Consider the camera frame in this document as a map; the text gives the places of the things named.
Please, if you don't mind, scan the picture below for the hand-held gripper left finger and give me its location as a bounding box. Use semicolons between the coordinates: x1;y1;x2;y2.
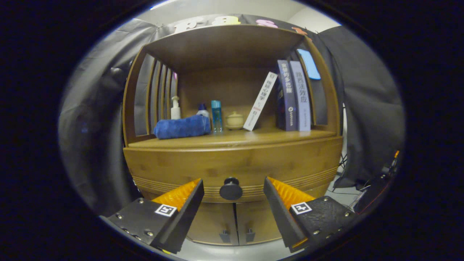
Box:
100;178;204;254

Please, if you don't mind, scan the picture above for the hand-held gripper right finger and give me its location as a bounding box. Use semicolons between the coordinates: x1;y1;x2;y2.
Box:
264;177;357;253

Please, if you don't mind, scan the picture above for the wooden drawer with black knob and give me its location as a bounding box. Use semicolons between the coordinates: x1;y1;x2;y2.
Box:
123;136;344;203

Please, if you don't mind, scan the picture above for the wooden cabinet door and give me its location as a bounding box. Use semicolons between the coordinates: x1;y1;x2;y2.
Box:
235;198;283;244
187;202;240;246

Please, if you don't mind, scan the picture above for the wooden countertop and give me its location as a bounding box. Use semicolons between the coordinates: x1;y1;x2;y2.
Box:
128;127;336;149

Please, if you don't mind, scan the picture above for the wooden cabinet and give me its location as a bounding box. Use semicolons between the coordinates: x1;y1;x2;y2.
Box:
121;24;344;247

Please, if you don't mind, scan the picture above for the black tripod stand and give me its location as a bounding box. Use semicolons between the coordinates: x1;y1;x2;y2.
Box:
338;150;349;176

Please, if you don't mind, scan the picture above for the rolled blue towel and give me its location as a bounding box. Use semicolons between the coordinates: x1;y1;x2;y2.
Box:
154;115;211;140

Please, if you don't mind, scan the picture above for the black device with orange tip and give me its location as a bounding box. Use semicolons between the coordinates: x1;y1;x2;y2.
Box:
353;150;401;215

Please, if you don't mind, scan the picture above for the beige lidded ceramic cup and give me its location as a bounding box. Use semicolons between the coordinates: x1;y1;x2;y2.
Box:
225;111;244;131

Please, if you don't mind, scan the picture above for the clear blue bottle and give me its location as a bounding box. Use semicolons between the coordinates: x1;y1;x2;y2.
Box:
211;100;223;133

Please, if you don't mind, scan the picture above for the white pump bottle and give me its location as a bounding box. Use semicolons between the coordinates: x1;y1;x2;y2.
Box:
170;96;181;120

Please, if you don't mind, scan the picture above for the white book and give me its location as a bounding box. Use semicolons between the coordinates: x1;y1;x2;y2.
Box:
243;71;278;131

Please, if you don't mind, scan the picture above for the dark blue book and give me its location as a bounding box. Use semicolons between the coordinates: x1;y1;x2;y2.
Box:
276;60;298;132

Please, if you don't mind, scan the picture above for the light purple book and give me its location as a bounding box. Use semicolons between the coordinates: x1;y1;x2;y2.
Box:
289;61;311;132

